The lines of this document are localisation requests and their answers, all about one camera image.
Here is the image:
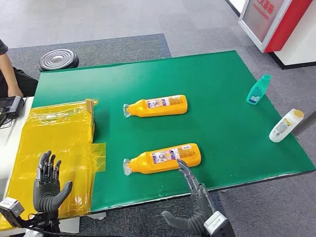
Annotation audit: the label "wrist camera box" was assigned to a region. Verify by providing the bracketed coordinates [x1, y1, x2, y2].
[204, 211, 236, 237]
[0, 197, 25, 227]

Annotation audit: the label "black device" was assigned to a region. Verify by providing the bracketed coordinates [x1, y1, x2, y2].
[0, 95, 26, 120]

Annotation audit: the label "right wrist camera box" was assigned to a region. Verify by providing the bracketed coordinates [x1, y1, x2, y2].
[204, 211, 236, 237]

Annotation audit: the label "grey metal bar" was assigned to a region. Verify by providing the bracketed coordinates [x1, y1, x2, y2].
[292, 110, 316, 137]

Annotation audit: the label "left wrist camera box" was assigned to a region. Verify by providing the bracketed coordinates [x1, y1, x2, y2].
[0, 197, 25, 227]

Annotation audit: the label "green table mat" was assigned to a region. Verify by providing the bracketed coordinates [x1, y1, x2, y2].
[32, 50, 316, 213]

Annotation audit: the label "yellow film wrapped box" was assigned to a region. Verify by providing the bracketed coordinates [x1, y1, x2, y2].
[0, 98, 106, 230]

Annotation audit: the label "white bottle with yellow cap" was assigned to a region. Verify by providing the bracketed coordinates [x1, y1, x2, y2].
[269, 109, 305, 143]

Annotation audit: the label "white cabinet with black base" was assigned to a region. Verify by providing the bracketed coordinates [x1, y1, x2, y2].
[269, 0, 316, 70]

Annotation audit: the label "black round ribbed stool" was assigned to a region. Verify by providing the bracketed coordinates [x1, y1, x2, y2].
[38, 49, 79, 73]

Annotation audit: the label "teal plastic bottle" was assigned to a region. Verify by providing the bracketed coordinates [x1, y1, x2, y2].
[247, 74, 272, 105]

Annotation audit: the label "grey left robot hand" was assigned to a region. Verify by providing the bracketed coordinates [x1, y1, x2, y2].
[33, 150, 72, 213]

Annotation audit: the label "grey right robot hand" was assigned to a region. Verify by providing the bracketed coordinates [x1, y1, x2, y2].
[161, 159, 218, 237]

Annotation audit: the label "white side table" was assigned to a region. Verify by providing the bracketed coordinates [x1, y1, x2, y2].
[0, 96, 34, 197]

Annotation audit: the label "red white framed sign board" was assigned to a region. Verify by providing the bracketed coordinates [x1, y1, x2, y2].
[238, 0, 314, 54]

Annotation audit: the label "orange bottle with clear cap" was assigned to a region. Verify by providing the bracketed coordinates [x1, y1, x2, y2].
[123, 95, 189, 119]
[123, 143, 201, 177]

